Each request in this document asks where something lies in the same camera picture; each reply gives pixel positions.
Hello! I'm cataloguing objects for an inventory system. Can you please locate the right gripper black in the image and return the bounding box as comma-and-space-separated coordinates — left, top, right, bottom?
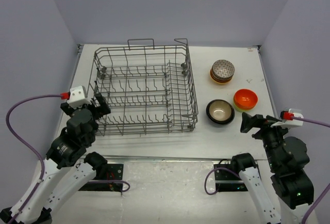
240, 110, 292, 169

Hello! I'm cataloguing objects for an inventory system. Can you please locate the lime green bowl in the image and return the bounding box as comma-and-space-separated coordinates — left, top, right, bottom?
234, 105, 253, 113

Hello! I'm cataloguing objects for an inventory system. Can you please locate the orange bowl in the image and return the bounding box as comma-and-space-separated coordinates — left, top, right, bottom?
233, 101, 256, 109
233, 89, 258, 107

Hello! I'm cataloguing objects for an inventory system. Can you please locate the glossy teal blue bowl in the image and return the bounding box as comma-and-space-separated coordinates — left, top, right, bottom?
208, 119, 232, 126

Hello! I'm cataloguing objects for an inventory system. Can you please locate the black patterned bowl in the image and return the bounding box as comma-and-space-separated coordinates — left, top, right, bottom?
206, 99, 235, 121

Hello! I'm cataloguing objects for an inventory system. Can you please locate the yellow bowl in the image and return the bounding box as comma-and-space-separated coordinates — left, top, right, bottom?
213, 81, 230, 85

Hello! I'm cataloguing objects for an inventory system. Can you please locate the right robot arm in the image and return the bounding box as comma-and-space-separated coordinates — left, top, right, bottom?
230, 111, 314, 223

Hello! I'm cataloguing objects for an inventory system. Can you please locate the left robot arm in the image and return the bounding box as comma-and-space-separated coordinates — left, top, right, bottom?
1, 93, 111, 223

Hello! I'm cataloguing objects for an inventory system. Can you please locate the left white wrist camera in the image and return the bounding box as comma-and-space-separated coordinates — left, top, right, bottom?
67, 86, 91, 109

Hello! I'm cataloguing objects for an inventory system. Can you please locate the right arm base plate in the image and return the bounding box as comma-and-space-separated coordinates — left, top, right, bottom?
213, 159, 247, 192

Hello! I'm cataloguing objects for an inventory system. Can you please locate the grey wire dish rack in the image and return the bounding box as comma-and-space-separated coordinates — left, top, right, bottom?
88, 38, 199, 136

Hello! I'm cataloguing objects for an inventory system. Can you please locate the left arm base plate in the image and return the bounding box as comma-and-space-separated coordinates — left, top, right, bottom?
79, 164, 124, 192

